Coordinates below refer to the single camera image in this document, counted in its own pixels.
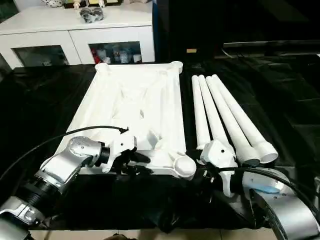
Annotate black work mat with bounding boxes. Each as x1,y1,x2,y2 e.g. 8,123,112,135
0,55,320,232

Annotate black tv cabinet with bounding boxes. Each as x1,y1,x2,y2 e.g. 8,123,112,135
155,0,320,63

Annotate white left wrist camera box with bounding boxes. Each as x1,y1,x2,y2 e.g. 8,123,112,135
102,131,137,174

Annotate toy figures behind cabinet glass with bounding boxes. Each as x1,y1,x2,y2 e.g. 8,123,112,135
95,43,143,65

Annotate silver left leg black foot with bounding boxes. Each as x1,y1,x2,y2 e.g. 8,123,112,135
102,232,136,240

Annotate white plastic table top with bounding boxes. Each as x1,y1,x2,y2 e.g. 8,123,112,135
54,60,198,181

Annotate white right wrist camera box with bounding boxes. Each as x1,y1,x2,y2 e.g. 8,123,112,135
200,140,239,198

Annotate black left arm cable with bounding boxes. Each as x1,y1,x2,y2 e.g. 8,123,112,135
0,125,130,182

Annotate white plastic table leg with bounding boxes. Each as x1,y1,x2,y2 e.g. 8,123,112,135
191,75,212,151
211,74,279,165
198,74,236,150
205,75,262,167

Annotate grey plush toy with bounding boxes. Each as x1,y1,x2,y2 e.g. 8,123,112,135
79,6,105,24

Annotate white cabinet with glass doors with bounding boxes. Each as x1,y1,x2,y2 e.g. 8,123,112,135
0,0,156,71

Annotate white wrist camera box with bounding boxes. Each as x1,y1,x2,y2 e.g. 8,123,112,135
102,131,137,174
200,140,239,198

